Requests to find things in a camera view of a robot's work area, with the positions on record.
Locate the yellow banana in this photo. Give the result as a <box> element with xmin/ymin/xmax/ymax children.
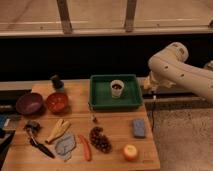
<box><xmin>45</xmin><ymin>119</ymin><xmax>71</xmax><ymax>144</ymax></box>

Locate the wooden cutting board table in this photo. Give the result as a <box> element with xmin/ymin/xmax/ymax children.
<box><xmin>1</xmin><ymin>80</ymin><xmax>160</xmax><ymax>171</ymax></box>

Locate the red bowl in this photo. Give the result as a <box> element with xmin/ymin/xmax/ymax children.
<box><xmin>45</xmin><ymin>92</ymin><xmax>68</xmax><ymax>113</ymax></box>

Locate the bunch of dark grapes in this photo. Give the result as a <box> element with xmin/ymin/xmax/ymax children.
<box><xmin>89</xmin><ymin>127</ymin><xmax>112</xmax><ymax>153</ymax></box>

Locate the dark bottle with blue base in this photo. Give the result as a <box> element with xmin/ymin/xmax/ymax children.
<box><xmin>51</xmin><ymin>75</ymin><xmax>64</xmax><ymax>92</ymax></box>

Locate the small loose grape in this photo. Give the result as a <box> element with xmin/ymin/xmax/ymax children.
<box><xmin>92</xmin><ymin>116</ymin><xmax>98</xmax><ymax>123</ymax></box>

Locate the black handled knife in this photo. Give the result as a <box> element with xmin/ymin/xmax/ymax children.
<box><xmin>27</xmin><ymin>130</ymin><xmax>55</xmax><ymax>158</ymax></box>

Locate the grey blue towel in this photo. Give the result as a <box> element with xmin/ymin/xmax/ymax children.
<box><xmin>55</xmin><ymin>133</ymin><xmax>76</xmax><ymax>161</ymax></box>

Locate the dark round brush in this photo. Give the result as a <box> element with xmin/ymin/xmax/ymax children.
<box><xmin>24</xmin><ymin>120</ymin><xmax>41</xmax><ymax>133</ymax></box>

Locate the red yellow apple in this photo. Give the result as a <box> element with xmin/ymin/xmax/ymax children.
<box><xmin>123</xmin><ymin>144</ymin><xmax>138</xmax><ymax>161</ymax></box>

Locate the white cup with dark contents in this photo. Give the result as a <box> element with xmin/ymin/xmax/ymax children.
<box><xmin>110</xmin><ymin>80</ymin><xmax>124</xmax><ymax>98</ymax></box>

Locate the green plastic tray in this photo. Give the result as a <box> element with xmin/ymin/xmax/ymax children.
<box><xmin>89</xmin><ymin>74</ymin><xmax>143</xmax><ymax>110</ymax></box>

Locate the blue sponge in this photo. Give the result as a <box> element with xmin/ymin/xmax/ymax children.
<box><xmin>132</xmin><ymin>119</ymin><xmax>145</xmax><ymax>138</ymax></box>

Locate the purple bowl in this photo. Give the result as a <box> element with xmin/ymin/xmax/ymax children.
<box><xmin>15</xmin><ymin>93</ymin><xmax>43</xmax><ymax>115</ymax></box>

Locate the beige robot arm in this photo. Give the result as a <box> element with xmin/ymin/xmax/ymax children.
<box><xmin>143</xmin><ymin>42</ymin><xmax>213</xmax><ymax>104</ymax></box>

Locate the orange carrot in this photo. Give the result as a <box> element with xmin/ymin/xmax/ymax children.
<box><xmin>78</xmin><ymin>134</ymin><xmax>92</xmax><ymax>161</ymax></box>

